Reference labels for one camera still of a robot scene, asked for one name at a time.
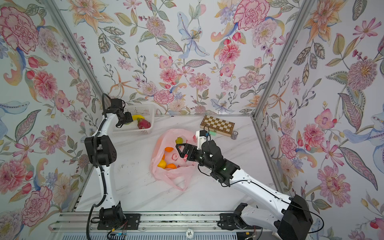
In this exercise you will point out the white plastic basket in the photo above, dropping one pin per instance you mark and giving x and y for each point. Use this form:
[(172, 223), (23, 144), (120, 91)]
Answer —
[(147, 111)]

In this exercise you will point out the pink plastic bag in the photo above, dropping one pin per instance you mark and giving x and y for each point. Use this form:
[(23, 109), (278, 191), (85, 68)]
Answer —
[(180, 177)]

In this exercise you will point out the wooden chessboard box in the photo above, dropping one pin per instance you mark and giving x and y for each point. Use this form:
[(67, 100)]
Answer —
[(221, 126)]

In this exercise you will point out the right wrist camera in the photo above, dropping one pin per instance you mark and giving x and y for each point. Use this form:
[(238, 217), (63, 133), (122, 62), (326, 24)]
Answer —
[(202, 136)]

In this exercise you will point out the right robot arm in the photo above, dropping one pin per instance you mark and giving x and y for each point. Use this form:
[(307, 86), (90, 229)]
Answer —
[(287, 216)]

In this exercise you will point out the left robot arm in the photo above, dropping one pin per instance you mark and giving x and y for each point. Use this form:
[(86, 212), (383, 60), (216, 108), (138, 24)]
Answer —
[(107, 213)]

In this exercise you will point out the yellow banana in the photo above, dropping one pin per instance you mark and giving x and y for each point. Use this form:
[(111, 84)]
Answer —
[(137, 117)]

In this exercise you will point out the orange fruit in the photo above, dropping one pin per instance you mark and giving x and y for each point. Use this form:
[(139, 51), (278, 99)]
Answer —
[(171, 166), (169, 149)]

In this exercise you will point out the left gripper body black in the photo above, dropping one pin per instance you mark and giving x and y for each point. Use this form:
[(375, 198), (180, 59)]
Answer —
[(122, 118)]

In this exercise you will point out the yellow lemon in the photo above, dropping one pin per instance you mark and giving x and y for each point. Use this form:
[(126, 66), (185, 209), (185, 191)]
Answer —
[(162, 164)]

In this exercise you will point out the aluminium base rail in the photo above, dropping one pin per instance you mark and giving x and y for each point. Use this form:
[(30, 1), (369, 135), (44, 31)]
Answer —
[(149, 222)]

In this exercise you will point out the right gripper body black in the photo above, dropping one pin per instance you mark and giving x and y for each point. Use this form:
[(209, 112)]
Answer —
[(190, 152)]

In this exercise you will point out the green fruit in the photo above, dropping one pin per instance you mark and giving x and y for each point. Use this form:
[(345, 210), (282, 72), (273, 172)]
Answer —
[(179, 140)]

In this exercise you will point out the red dragon fruit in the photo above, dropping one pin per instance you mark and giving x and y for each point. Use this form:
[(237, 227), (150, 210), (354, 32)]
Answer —
[(143, 124)]

